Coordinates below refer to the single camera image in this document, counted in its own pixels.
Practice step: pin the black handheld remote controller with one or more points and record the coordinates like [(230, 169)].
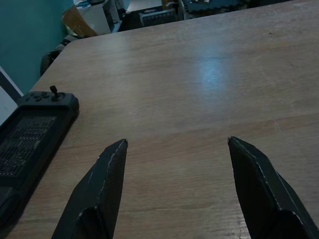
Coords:
[(37, 129)]

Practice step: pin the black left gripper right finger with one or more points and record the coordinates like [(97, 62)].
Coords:
[(261, 199)]

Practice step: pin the black plastic crate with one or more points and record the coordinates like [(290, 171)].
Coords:
[(157, 18)]

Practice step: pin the white panel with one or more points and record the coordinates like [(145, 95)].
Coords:
[(5, 99)]

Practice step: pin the dark bag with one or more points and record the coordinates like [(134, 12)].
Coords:
[(49, 57)]

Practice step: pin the brown cardboard box flap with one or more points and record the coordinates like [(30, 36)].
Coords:
[(77, 22)]

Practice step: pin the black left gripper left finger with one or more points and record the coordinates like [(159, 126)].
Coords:
[(99, 194)]

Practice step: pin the white box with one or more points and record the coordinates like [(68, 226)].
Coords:
[(102, 15)]

